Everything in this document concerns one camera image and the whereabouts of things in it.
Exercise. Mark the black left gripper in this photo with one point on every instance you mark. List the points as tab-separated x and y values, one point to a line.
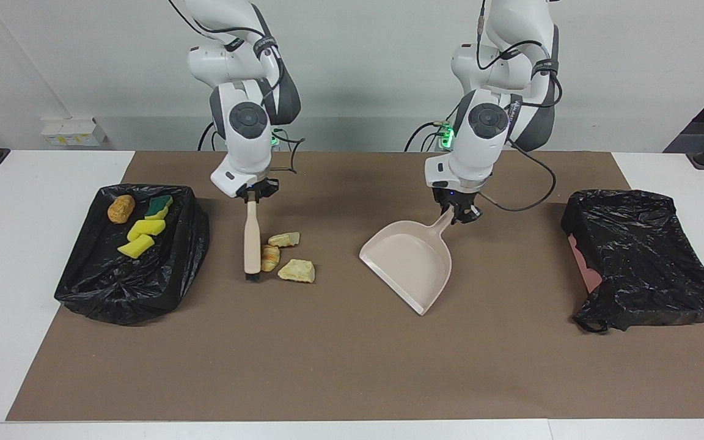
457	198

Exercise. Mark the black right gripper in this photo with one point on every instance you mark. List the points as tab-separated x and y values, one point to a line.
257	190

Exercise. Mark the beige hand brush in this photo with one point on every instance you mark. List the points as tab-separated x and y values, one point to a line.
252	244

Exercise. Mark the small pale bread chunk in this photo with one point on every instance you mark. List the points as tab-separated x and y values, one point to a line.
283	239

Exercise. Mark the striped orange bread piece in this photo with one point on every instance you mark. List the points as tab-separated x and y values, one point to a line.
270	258

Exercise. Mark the beige plastic dustpan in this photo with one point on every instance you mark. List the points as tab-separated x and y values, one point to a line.
410	263

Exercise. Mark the large pale bread chunk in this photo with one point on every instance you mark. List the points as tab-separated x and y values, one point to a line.
296	271

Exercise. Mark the green and yellow sponge piece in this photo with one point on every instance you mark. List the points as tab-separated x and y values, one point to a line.
157	208

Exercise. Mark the notched yellow sponge piece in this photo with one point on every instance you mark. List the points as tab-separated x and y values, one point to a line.
146	229

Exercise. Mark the small yellow sponge piece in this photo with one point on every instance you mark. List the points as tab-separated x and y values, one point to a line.
136	246

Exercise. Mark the brown potato shaped lump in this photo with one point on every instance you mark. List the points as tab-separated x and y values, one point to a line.
121	209

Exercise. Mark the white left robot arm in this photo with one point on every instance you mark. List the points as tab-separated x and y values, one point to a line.
486	122

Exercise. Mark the black trash bag covered bin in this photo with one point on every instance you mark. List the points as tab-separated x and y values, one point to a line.
162	275

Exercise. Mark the pink plastic bin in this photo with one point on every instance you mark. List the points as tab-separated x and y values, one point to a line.
587	269

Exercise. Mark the black trash bag liner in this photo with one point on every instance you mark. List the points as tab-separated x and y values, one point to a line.
645	256

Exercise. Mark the brown table mat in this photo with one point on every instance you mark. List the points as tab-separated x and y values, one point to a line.
266	366

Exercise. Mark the white socket box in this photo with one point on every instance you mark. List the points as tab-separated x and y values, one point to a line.
74	135

